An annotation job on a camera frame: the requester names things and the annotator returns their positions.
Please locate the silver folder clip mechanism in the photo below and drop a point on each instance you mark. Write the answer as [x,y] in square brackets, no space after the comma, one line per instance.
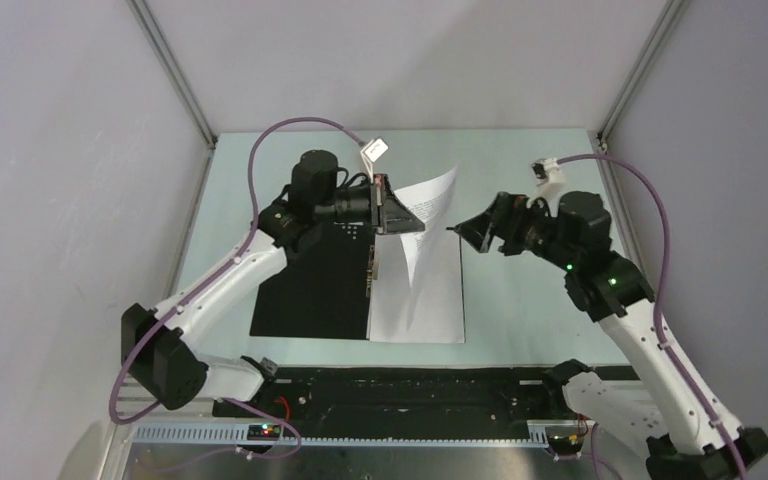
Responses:
[371,270]

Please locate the right aluminium frame post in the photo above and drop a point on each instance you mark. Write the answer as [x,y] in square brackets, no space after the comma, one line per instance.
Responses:
[665,25]

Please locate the printed white paper sheet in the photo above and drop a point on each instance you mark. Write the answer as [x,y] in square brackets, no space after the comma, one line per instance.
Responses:
[429,201]

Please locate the left controller circuit board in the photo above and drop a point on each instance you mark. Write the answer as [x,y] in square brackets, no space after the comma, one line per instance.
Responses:
[264,433]

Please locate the aluminium frame post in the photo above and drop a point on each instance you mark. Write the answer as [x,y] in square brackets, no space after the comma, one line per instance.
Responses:
[665,25]
[158,42]

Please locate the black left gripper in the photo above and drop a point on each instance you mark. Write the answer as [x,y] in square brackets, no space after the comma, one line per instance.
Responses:
[393,217]

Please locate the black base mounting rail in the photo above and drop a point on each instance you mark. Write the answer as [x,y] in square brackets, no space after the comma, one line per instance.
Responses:
[499,403]

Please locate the right controller circuit board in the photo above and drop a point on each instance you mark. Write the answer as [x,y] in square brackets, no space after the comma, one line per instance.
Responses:
[565,447]

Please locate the beige black file folder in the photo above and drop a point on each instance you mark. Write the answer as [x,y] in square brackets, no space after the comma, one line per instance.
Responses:
[322,294]

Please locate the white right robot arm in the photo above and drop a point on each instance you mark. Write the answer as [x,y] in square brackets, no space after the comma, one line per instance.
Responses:
[687,433]

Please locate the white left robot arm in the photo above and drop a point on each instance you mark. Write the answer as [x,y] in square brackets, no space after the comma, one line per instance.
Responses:
[161,345]

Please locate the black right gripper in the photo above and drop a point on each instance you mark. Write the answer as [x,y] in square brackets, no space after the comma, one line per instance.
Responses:
[502,220]

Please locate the controller circuit board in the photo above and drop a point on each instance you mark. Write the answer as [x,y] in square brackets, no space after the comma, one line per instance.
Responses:
[565,447]
[264,433]

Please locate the white paper stack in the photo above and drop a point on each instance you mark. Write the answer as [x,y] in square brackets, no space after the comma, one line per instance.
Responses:
[425,306]

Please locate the left aluminium frame post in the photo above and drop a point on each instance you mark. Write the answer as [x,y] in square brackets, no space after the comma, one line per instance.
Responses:
[158,42]

